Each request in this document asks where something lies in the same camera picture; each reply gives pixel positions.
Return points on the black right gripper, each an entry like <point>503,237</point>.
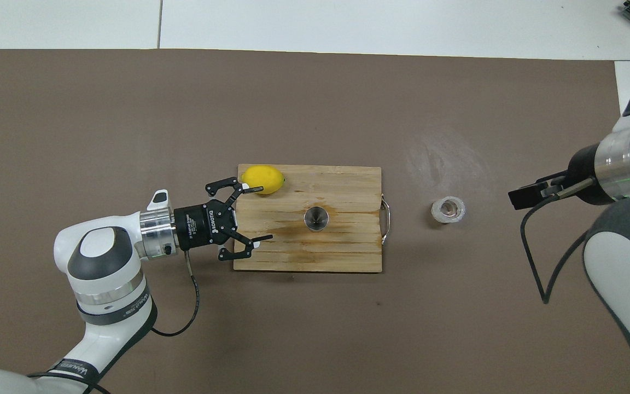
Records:
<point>585,169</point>

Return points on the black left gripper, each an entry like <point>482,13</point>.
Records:
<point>203,227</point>

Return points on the steel double jigger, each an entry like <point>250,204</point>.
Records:
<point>316,219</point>

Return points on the small clear glass cup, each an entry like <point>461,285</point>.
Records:
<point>448,209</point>

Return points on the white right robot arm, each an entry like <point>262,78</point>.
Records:
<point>626,262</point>

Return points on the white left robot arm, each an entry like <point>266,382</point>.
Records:
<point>99,246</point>

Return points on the yellow lemon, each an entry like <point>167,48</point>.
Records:
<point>263,179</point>

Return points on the wooden cutting board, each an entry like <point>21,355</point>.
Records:
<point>348,186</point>

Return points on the brown table mat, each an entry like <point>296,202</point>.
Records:
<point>184,109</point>

